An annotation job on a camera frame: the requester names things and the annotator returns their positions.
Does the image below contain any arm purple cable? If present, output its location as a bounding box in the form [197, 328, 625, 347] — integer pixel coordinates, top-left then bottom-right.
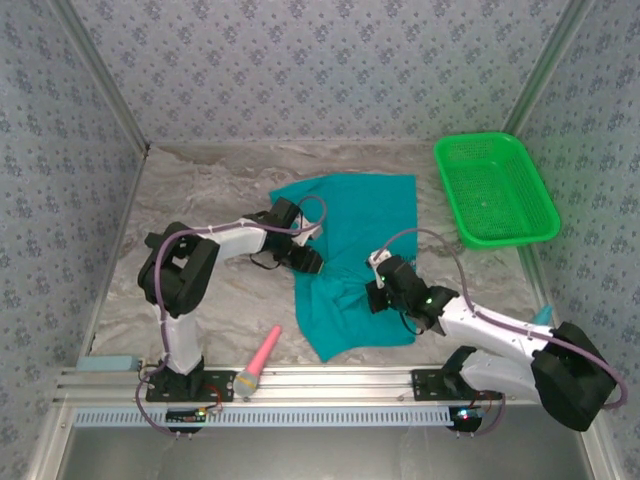
[134, 194, 329, 439]
[379, 227, 629, 438]

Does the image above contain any pink toy microphone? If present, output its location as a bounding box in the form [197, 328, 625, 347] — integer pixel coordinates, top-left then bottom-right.
[231, 324, 285, 400]

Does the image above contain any green plastic basket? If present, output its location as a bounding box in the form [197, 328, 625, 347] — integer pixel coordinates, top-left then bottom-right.
[432, 130, 562, 251]

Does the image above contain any aluminium mounting rail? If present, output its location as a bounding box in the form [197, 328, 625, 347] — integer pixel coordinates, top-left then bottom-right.
[54, 363, 600, 407]

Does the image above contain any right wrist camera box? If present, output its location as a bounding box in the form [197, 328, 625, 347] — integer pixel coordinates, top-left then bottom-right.
[366, 248, 395, 290]

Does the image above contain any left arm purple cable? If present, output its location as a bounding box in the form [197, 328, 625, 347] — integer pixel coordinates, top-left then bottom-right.
[134, 194, 329, 439]

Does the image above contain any teal t-shirt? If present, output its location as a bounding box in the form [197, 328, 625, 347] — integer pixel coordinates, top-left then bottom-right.
[268, 171, 420, 364]

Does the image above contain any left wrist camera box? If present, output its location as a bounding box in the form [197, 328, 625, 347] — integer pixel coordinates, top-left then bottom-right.
[291, 213, 325, 248]

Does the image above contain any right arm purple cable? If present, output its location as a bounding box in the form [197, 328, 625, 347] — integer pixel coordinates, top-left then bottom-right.
[379, 227, 629, 438]

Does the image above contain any aluminium frame post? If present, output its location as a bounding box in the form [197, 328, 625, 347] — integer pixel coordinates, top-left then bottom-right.
[503, 0, 597, 132]
[48, 0, 153, 157]

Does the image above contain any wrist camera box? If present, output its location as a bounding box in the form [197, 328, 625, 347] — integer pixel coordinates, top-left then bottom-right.
[366, 248, 395, 290]
[291, 213, 325, 248]

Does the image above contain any light blue flat box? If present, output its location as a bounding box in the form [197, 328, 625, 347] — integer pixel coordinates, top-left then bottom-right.
[75, 354, 143, 373]

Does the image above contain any slotted white cable duct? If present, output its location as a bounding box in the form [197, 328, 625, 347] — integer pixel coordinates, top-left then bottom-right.
[73, 405, 457, 430]

